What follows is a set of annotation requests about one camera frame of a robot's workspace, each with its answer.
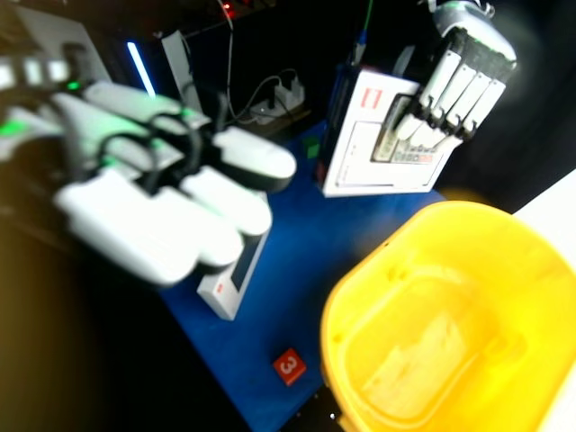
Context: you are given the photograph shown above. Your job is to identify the long white box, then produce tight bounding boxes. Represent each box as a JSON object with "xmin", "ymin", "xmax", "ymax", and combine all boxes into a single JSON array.
[{"xmin": 196, "ymin": 224, "xmax": 272, "ymax": 321}]

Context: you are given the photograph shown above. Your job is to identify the yellow plastic bin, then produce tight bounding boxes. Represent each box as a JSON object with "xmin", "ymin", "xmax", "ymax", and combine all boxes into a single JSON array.
[{"xmin": 319, "ymin": 201, "xmax": 576, "ymax": 432}]

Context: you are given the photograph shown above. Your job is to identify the thin white cable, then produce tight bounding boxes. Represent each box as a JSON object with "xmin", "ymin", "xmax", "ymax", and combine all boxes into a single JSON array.
[{"xmin": 214, "ymin": 0, "xmax": 236, "ymax": 121}]

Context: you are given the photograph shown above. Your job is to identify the red cube with number three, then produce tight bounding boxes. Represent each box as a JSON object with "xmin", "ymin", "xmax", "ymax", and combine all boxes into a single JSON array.
[{"xmin": 272, "ymin": 346, "xmax": 308, "ymax": 387}]

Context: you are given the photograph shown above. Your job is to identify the white power strip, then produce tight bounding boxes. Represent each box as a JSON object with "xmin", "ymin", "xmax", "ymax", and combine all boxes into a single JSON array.
[{"xmin": 249, "ymin": 71, "xmax": 308, "ymax": 126}]

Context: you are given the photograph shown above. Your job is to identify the grey looping cable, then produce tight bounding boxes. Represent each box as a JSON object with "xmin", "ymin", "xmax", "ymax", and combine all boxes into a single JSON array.
[{"xmin": 204, "ymin": 67, "xmax": 301, "ymax": 127}]

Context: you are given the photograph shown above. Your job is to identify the computer tower with blue light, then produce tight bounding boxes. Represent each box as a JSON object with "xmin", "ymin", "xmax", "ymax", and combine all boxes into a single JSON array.
[{"xmin": 0, "ymin": 0, "xmax": 202, "ymax": 113}]

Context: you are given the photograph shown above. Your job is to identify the calculator box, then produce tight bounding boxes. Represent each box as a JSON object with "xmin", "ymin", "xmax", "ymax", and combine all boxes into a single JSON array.
[{"xmin": 314, "ymin": 64, "xmax": 451, "ymax": 198}]

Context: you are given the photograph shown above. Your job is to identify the blue cloth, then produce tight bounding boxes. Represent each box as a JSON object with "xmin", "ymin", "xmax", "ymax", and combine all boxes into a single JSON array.
[{"xmin": 159, "ymin": 119, "xmax": 446, "ymax": 432}]

